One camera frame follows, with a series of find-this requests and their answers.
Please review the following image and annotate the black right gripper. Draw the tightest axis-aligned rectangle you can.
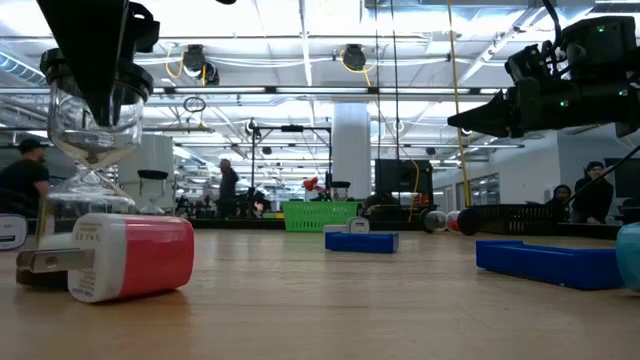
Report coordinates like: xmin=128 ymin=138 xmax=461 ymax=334
xmin=447 ymin=45 xmax=640 ymax=139

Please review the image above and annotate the black capped hourglass white sand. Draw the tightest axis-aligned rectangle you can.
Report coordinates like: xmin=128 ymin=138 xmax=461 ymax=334
xmin=14 ymin=47 xmax=155 ymax=290

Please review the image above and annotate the blue framed digital display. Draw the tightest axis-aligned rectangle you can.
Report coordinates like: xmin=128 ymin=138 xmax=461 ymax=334
xmin=475 ymin=239 xmax=625 ymax=292
xmin=324 ymin=231 xmax=400 ymax=255

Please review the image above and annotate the blue wall charger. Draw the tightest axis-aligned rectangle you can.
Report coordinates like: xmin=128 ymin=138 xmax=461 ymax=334
xmin=614 ymin=223 xmax=640 ymax=294

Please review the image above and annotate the person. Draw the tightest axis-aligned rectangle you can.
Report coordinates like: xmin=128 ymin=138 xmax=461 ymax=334
xmin=544 ymin=183 xmax=574 ymax=221
xmin=218 ymin=158 xmax=240 ymax=219
xmin=0 ymin=138 xmax=51 ymax=219
xmin=572 ymin=160 xmax=615 ymax=225

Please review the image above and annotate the black plastic basket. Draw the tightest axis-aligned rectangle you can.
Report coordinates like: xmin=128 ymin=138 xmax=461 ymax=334
xmin=467 ymin=203 xmax=569 ymax=235

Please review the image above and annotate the black equipment cart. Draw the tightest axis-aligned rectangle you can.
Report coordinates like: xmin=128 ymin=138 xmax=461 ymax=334
xmin=374 ymin=158 xmax=435 ymax=221

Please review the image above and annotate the black monitor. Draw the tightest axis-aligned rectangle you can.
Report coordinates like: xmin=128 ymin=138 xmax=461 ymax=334
xmin=604 ymin=157 xmax=640 ymax=199

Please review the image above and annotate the green plastic basket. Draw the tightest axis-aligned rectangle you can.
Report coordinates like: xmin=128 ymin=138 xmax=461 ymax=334
xmin=281 ymin=200 xmax=361 ymax=233

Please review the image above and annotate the black ceiling cord reel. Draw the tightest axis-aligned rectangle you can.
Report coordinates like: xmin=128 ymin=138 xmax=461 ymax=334
xmin=342 ymin=43 xmax=368 ymax=72
xmin=182 ymin=43 xmax=221 ymax=86

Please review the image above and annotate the black metal frame stand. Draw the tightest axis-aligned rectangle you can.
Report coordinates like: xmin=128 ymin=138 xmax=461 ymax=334
xmin=248 ymin=123 xmax=334 ymax=204

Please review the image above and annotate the black aluminium table frame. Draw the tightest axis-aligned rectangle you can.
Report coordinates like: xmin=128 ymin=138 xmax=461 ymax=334
xmin=24 ymin=215 xmax=624 ymax=241

